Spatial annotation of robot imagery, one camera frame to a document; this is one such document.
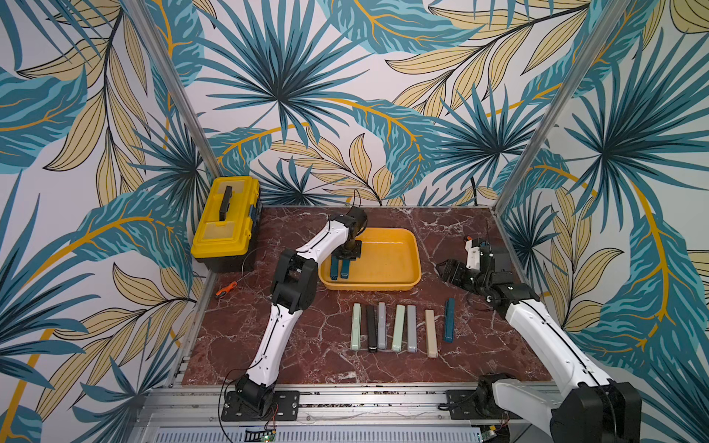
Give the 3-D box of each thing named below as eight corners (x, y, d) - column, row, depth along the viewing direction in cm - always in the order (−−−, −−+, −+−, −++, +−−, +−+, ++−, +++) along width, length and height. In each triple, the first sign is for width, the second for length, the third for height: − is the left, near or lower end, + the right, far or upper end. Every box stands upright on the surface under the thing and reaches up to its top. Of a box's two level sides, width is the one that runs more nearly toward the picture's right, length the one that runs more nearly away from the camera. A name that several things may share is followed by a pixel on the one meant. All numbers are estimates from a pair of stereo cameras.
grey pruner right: (406, 352, 84) (408, 349, 81) (406, 308, 93) (407, 304, 90) (415, 353, 84) (417, 350, 81) (414, 309, 93) (415, 305, 90)
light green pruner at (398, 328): (390, 349, 84) (391, 347, 82) (395, 306, 93) (396, 303, 91) (400, 352, 84) (401, 349, 82) (405, 308, 92) (406, 305, 90)
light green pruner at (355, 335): (350, 350, 84) (350, 347, 82) (350, 306, 93) (350, 303, 91) (360, 350, 84) (360, 347, 82) (360, 306, 93) (360, 303, 91)
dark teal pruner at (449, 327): (443, 342, 86) (445, 338, 84) (444, 300, 95) (446, 297, 92) (451, 344, 86) (454, 341, 83) (452, 302, 94) (454, 298, 92)
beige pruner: (427, 357, 83) (429, 354, 81) (424, 312, 92) (426, 308, 90) (435, 358, 83) (437, 355, 81) (432, 312, 92) (434, 309, 90)
